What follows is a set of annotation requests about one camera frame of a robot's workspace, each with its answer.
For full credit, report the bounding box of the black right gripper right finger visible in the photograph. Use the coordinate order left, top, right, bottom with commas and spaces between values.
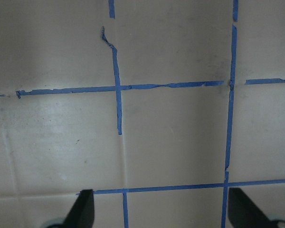
228, 188, 285, 228

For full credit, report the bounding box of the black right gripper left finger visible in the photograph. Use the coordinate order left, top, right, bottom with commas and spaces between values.
63, 190, 95, 228

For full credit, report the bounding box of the brown paper table cover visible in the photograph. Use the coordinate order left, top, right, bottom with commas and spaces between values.
0, 0, 285, 228

